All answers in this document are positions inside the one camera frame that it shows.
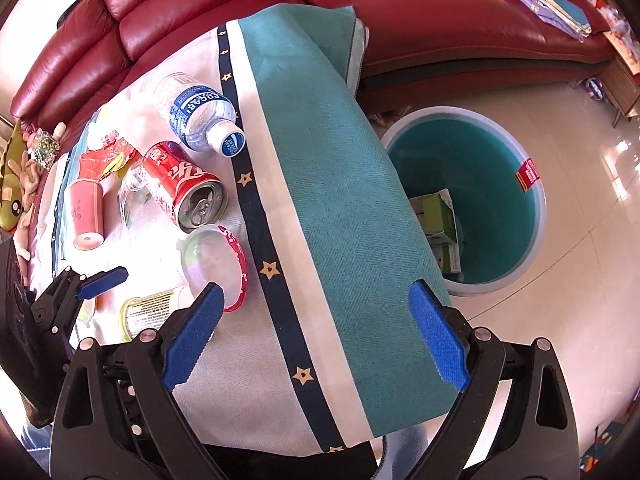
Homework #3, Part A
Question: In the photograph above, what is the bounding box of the teal round bin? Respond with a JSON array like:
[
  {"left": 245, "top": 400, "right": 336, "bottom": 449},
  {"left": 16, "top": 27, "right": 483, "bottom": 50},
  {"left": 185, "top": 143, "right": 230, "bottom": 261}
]
[{"left": 381, "top": 105, "right": 547, "bottom": 297}]

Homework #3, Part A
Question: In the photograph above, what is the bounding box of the plastic bottle blue label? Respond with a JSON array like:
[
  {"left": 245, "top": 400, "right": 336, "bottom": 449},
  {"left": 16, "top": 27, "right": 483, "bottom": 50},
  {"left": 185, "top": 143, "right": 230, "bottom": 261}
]
[{"left": 153, "top": 72, "right": 246, "bottom": 159}]

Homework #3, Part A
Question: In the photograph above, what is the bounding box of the green plush toy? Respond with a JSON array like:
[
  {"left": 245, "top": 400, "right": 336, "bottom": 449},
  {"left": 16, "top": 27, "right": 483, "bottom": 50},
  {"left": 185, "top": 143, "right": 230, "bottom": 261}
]
[{"left": 0, "top": 120, "right": 37, "bottom": 234}]

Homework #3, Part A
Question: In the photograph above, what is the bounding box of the yellow label can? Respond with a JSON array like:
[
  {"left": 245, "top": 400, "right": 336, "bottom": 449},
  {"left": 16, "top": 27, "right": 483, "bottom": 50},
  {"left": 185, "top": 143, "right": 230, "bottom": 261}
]
[{"left": 120, "top": 285, "right": 201, "bottom": 342}]

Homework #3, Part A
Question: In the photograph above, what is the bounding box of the clear plastic bag red print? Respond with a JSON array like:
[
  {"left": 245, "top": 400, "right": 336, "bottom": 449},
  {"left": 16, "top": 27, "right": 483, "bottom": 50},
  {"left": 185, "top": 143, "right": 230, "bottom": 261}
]
[{"left": 116, "top": 161, "right": 167, "bottom": 232}]

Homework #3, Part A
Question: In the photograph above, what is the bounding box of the pink plush toy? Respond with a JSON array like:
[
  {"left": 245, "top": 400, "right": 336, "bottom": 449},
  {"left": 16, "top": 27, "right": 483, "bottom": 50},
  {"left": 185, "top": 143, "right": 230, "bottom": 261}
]
[{"left": 12, "top": 121, "right": 69, "bottom": 262}]

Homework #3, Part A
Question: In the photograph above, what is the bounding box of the small green carton box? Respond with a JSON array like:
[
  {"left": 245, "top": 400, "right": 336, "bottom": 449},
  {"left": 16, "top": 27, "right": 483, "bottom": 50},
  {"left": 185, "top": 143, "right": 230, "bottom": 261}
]
[{"left": 430, "top": 241, "right": 464, "bottom": 277}]

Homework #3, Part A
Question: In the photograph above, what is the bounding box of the red soda can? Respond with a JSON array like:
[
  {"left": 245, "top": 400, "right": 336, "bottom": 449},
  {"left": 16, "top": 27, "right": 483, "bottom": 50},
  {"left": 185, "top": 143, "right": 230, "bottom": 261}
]
[{"left": 137, "top": 140, "right": 229, "bottom": 234}]

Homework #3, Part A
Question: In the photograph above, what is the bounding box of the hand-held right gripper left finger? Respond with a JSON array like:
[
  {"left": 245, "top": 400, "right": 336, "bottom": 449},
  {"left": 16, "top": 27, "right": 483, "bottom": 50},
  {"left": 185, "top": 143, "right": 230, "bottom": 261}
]
[{"left": 50, "top": 282, "right": 226, "bottom": 480}]

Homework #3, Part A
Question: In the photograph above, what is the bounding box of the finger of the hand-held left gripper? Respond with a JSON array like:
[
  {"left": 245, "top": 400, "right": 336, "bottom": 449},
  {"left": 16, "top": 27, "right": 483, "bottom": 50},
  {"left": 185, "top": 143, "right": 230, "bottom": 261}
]
[{"left": 31, "top": 266, "right": 129, "bottom": 356}]

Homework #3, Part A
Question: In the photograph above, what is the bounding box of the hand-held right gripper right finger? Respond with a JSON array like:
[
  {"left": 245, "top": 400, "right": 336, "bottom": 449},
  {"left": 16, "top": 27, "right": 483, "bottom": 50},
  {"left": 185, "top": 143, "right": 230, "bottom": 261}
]
[{"left": 408, "top": 280, "right": 581, "bottom": 480}]

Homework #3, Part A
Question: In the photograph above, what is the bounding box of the wooden cabinet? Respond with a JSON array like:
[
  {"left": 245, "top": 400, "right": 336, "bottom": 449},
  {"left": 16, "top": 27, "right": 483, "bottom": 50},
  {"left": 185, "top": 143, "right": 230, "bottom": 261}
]
[{"left": 602, "top": 29, "right": 640, "bottom": 127}]

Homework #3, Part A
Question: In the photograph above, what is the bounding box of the clear plastic lid red rim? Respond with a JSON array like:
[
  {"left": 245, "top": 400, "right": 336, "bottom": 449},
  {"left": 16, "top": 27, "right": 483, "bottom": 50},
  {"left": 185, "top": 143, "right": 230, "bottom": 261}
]
[{"left": 177, "top": 224, "right": 249, "bottom": 314}]

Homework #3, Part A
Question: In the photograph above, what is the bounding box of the pink paper cup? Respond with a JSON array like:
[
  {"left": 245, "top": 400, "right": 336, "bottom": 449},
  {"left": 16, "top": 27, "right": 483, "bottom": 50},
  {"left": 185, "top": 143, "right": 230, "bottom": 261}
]
[{"left": 67, "top": 178, "right": 106, "bottom": 251}]

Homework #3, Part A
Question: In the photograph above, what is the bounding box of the red leather sofa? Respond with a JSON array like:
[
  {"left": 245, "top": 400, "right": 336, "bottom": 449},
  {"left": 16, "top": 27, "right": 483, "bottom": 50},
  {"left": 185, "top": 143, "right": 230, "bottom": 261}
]
[{"left": 10, "top": 0, "right": 617, "bottom": 133}]

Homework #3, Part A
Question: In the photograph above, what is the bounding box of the striped teal and white blanket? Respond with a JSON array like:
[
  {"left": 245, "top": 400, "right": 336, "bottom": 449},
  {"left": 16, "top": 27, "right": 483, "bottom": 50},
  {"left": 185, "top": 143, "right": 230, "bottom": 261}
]
[{"left": 27, "top": 3, "right": 454, "bottom": 457}]

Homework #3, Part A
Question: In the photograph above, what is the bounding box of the clear jar of beads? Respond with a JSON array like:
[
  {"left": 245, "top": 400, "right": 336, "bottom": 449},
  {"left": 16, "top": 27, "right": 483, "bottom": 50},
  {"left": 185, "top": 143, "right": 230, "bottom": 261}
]
[{"left": 27, "top": 130, "right": 61, "bottom": 166}]

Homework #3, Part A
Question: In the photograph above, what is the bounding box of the red and yellow plastic bag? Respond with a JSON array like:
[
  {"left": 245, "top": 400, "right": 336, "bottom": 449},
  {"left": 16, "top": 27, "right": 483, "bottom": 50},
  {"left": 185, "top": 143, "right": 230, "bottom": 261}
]
[{"left": 76, "top": 134, "right": 139, "bottom": 182}]

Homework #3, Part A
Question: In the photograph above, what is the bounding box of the colourful floor mat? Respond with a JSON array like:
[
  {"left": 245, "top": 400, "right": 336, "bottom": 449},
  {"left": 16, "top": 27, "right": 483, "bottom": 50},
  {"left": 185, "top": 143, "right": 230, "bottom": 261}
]
[{"left": 579, "top": 419, "right": 627, "bottom": 472}]

